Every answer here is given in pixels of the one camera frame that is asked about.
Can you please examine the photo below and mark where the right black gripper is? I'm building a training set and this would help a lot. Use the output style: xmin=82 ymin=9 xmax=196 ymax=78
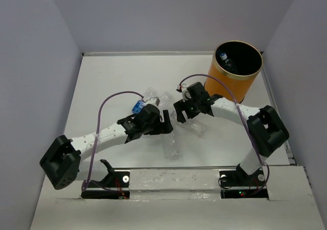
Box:
xmin=174 ymin=95 xmax=201 ymax=123

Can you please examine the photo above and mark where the clear bottle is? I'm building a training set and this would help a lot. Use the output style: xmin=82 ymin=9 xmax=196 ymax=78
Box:
xmin=178 ymin=119 xmax=207 ymax=137
xmin=158 ymin=91 xmax=174 ymax=113
xmin=162 ymin=133 xmax=181 ymax=161
xmin=219 ymin=53 xmax=239 ymax=75

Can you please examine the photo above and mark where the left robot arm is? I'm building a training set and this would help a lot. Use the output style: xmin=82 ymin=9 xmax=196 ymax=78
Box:
xmin=39 ymin=104 xmax=173 ymax=190

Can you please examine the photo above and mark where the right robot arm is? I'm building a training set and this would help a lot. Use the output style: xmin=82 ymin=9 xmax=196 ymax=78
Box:
xmin=174 ymin=82 xmax=289 ymax=189

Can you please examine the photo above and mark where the orange cylindrical bin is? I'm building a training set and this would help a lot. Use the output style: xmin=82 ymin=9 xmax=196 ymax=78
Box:
xmin=204 ymin=40 xmax=263 ymax=103

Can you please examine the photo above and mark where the blue label plastic bottle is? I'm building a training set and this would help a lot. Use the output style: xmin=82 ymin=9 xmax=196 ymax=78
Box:
xmin=132 ymin=87 xmax=157 ymax=114

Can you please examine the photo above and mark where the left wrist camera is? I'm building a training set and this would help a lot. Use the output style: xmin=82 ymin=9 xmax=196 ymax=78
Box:
xmin=145 ymin=97 xmax=160 ymax=107

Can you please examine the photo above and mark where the metal rail back edge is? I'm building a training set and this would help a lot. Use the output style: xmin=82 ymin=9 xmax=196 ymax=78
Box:
xmin=82 ymin=51 xmax=214 ymax=57

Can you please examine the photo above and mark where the metal rail front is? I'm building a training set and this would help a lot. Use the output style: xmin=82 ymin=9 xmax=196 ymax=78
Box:
xmin=114 ymin=166 xmax=236 ymax=170

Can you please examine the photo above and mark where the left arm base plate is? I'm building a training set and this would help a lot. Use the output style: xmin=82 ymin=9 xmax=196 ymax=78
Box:
xmin=81 ymin=170 xmax=130 ymax=200

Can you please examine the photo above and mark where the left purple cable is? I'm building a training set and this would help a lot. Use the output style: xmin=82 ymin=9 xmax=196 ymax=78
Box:
xmin=81 ymin=91 xmax=145 ymax=192

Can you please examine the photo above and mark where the purple cable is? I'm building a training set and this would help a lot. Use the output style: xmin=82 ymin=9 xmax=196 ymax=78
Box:
xmin=81 ymin=91 xmax=145 ymax=192
xmin=178 ymin=73 xmax=269 ymax=196

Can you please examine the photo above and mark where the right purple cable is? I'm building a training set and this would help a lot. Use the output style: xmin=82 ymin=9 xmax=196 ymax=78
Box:
xmin=178 ymin=73 xmax=269 ymax=196

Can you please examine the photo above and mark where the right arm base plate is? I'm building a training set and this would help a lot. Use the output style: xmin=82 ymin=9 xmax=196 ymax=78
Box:
xmin=218 ymin=169 xmax=269 ymax=199

